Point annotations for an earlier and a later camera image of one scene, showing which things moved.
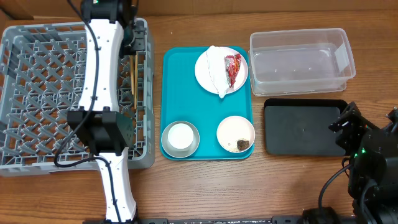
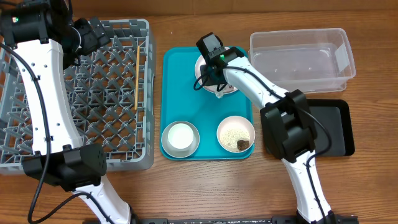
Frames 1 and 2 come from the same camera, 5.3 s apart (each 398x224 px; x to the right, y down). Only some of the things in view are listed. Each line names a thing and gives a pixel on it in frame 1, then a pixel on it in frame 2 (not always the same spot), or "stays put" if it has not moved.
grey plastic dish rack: x=43 y=68 stays put
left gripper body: x=136 y=40 to x=84 y=41
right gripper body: x=347 y=125 to x=213 y=73
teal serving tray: x=183 y=98 stays put
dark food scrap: x=242 y=144 stays put
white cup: x=180 y=135 stays put
